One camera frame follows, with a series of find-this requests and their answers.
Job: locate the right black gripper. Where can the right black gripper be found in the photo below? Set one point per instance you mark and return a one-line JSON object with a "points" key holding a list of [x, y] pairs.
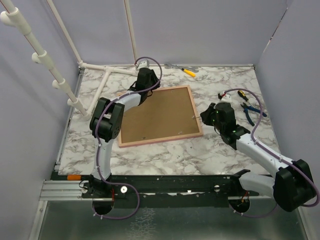
{"points": [[206, 115]]}

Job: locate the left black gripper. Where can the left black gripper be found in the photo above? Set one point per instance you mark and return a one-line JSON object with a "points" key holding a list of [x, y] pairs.
{"points": [[155, 80]]}

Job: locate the pink picture frame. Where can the pink picture frame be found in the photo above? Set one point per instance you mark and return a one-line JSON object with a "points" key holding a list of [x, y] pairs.
{"points": [[164, 116]]}

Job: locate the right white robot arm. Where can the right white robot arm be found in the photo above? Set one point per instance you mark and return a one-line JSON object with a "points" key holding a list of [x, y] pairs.
{"points": [[290, 182]]}

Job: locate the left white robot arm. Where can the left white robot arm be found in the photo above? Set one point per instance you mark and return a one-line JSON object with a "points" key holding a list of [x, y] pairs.
{"points": [[107, 118]]}

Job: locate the black yellow screwdriver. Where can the black yellow screwdriver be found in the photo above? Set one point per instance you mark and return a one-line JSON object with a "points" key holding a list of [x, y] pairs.
{"points": [[243, 95]]}

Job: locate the silver wrench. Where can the silver wrench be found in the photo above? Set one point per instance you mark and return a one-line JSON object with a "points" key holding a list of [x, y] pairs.
{"points": [[190, 68]]}

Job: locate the white pvc pipe rack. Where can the white pvc pipe rack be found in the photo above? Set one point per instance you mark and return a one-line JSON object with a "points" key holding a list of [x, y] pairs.
{"points": [[99, 31]]}

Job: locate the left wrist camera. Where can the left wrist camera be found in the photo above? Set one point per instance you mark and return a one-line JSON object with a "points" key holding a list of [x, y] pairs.
{"points": [[143, 63]]}

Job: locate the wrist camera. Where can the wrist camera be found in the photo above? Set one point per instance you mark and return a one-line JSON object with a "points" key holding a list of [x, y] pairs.
{"points": [[143, 63], [224, 98]]}

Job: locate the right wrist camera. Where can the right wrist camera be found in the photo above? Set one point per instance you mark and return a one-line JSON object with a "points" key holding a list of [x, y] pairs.
{"points": [[224, 98]]}

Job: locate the yellow handled screwdriver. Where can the yellow handled screwdriver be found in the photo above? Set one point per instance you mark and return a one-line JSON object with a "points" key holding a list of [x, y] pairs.
{"points": [[188, 72]]}

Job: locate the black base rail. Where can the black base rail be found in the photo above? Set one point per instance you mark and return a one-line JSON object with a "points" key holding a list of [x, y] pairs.
{"points": [[163, 191]]}

